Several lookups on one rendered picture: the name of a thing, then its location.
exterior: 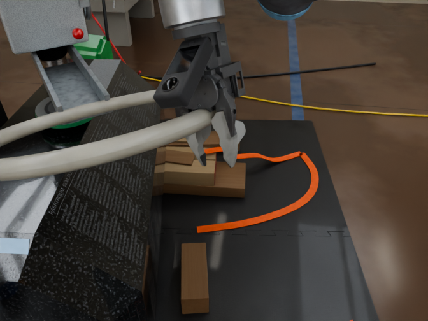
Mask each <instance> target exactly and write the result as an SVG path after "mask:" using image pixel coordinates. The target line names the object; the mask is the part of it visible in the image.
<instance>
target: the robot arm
mask: <svg viewBox="0 0 428 321"><path fill-rule="evenodd" d="M314 1H317V0H258V2H259V4H260V5H261V7H262V9H263V10H264V12H265V13H266V14H267V15H268V16H270V17H271V18H273V19H276V20H282V21H287V20H293V19H296V18H298V17H300V16H302V15H303V14H305V13H306V12H307V11H308V9H309V8H310V6H311V5H312V4H313V2H314ZM158 2H159V8H160V13H161V17H162V22H163V25H164V28H165V29H172V28H174V31H171V32H172V36H173V40H176V39H182V38H185V41H182V43H181V45H180V47H179V48H178V50H177V52H176V54H175V56H174V57H173V60H172V61H171V63H170V65H169V67H168V69H167V71H166V73H165V75H164V77H163V78H162V80H161V82H160V84H159V86H158V87H157V90H156V91H155V94H154V95H153V99H154V100H155V102H156V103H157V104H158V105H159V107H160V108H162V109H166V108H175V112H176V117H180V116H182V115H185V114H187V113H190V112H192V111H195V110H197V109H200V108H206V109H207V110H208V111H209V112H213V111H214V110H216V111H217V112H216V114H215V116H214V117H213V118H212V120H211V123H212V126H213V128H214V130H216V132H217V133H218V136H219V139H220V143H219V144H220V146H221V148H222V150H223V153H224V155H223V160H225V161H226V163H227V164H228V165H229V167H230V168H232V167H234V165H235V163H236V159H237V155H238V144H239V142H240V141H241V139H242V138H243V136H244V135H245V131H246V129H245V125H244V123H243V122H241V121H238V120H236V105H235V102H234V100H235V98H236V97H241V96H243V95H245V94H246V92H245V84H244V80H243V73H242V68H241V61H238V62H231V58H230V54H229V47H228V42H227V35H226V31H225V24H224V23H223V24H221V23H220V21H219V22H217V19H220V18H224V17H225V8H224V0H158ZM238 71H239V74H240V78H241V86H242V88H240V89H239V88H238V81H237V77H236V73H237V72H238ZM210 133H211V126H208V127H206V128H204V129H202V130H200V131H198V132H196V133H194V134H191V135H190V136H187V137H186V140H187V143H188V144H189V147H190V148H191V150H192V151H193V153H194V155H195V156H196V157H197V159H198V161H199V162H200V163H201V165H202V166H206V153H205V151H204V148H203V143H204V142H205V141H206V139H207V138H208V136H209V135H210Z"/></svg>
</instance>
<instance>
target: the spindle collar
mask: <svg viewBox="0 0 428 321"><path fill-rule="evenodd" d="M67 52H68V51H67V48H66V46H64V47H63V48H61V49H58V50H54V51H50V52H39V51H36V53H37V55H38V57H39V59H40V61H41V64H42V66H43V68H48V67H52V66H58V65H61V64H67V63H68V61H67V58H66V54H67Z"/></svg>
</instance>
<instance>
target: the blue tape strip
mask: <svg viewBox="0 0 428 321"><path fill-rule="evenodd" d="M28 251H29V239H16V238H0V253H14V254H28Z"/></svg>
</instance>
